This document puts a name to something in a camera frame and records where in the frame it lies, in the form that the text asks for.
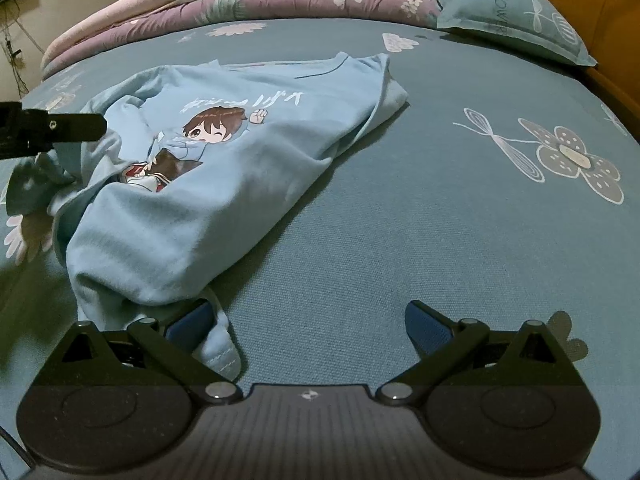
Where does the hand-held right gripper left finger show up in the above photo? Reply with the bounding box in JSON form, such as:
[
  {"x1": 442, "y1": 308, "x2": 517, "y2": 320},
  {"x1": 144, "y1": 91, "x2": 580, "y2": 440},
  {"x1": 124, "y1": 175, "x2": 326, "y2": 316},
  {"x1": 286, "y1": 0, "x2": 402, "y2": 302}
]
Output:
[{"x1": 31, "y1": 299, "x2": 245, "y2": 407}]

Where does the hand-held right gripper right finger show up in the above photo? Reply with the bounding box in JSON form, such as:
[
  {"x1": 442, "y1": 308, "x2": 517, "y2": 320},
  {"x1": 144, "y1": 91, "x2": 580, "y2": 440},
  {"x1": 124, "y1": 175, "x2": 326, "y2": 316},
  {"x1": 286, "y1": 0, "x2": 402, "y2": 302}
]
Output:
[{"x1": 375, "y1": 300, "x2": 589, "y2": 407}]

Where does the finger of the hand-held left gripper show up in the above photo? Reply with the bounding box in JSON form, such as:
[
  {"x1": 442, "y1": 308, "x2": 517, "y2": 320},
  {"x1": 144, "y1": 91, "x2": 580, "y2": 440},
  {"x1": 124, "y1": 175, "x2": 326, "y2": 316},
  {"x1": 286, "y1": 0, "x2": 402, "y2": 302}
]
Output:
[{"x1": 0, "y1": 101, "x2": 107, "y2": 157}]

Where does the light blue cartoon print shirt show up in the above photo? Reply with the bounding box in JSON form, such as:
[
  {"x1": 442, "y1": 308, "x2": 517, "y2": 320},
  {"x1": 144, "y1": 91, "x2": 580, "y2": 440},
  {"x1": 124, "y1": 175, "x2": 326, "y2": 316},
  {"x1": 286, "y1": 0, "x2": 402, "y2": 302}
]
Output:
[{"x1": 6, "y1": 51, "x2": 410, "y2": 381}]

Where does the purple floral quilt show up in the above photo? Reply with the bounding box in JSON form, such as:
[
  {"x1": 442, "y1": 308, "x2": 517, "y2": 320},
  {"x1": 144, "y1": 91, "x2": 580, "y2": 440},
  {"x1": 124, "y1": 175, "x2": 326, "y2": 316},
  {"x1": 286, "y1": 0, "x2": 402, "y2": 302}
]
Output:
[{"x1": 42, "y1": 0, "x2": 451, "y2": 78}]

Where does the teal pillow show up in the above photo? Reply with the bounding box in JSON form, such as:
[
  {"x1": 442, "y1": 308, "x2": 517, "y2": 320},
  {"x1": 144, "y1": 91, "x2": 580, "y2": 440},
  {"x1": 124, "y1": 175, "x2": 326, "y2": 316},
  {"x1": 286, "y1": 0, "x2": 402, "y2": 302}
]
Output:
[{"x1": 434, "y1": 0, "x2": 598, "y2": 67}]

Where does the wooden headboard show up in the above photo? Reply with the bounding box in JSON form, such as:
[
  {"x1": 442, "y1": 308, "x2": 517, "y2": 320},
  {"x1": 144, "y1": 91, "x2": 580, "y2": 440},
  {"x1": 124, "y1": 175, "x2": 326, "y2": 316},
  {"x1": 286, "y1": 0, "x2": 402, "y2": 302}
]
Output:
[{"x1": 505, "y1": 0, "x2": 640, "y2": 146}]

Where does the hanging black cable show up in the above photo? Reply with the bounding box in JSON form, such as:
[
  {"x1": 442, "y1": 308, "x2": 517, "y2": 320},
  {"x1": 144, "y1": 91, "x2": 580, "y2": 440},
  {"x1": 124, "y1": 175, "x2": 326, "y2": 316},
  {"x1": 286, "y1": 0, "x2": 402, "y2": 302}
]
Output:
[{"x1": 0, "y1": 2, "x2": 46, "y2": 96}]

